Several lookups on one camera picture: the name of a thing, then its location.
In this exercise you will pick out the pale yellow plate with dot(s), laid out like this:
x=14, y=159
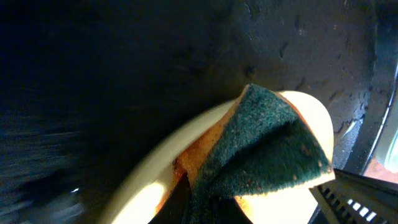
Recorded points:
x=146, y=190

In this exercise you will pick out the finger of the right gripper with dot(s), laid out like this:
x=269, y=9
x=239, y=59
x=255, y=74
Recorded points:
x=352, y=198

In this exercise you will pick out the light blue plate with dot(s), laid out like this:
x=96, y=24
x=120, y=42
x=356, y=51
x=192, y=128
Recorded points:
x=386, y=149

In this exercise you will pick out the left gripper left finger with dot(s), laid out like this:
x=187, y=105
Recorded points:
x=175, y=209

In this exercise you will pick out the green and orange sponge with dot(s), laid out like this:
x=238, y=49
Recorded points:
x=261, y=145

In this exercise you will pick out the round black serving tray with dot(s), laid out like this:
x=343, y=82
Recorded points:
x=88, y=88

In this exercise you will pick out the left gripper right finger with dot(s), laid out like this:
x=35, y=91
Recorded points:
x=227, y=211

